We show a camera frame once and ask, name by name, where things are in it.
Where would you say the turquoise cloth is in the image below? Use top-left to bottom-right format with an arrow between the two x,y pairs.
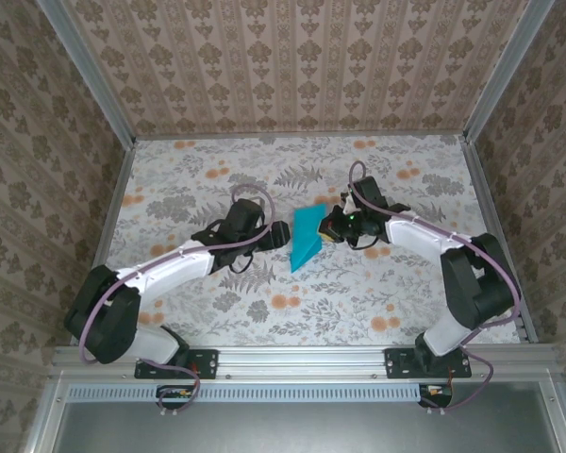
290,203 -> 329,274

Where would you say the floral table cover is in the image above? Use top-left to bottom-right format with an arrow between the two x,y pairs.
82,134 -> 524,348

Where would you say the grey metal panel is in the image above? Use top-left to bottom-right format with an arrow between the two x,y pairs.
51,400 -> 560,453

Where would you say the black controller board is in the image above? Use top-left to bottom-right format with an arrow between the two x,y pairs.
158,384 -> 195,411
418,384 -> 455,410

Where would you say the thin aluminium rail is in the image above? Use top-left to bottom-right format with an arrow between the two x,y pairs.
134,130 -> 468,142

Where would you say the wide aluminium frame beam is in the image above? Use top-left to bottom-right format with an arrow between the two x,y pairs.
51,344 -> 560,379

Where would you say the aluminium side rail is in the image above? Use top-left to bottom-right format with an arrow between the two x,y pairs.
70,141 -> 138,348
459,134 -> 539,345

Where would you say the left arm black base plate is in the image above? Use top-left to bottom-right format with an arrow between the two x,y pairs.
134,347 -> 219,380

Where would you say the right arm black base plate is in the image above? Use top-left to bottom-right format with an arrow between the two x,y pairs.
385,347 -> 473,380

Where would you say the grey slotted cable duct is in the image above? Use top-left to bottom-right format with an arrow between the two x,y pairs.
68,382 -> 454,403

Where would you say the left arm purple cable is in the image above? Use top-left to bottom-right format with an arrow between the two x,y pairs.
78,183 -> 278,416

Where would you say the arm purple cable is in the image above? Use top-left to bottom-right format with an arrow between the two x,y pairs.
347,160 -> 521,416
78,183 -> 278,416

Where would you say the aluminium frame post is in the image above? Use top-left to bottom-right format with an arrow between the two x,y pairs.
35,0 -> 138,145
464,0 -> 556,143

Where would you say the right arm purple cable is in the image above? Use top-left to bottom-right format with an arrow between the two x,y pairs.
347,160 -> 521,416

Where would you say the aluminium lower frame rail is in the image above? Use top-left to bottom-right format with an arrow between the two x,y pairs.
23,372 -> 70,453
540,377 -> 566,453

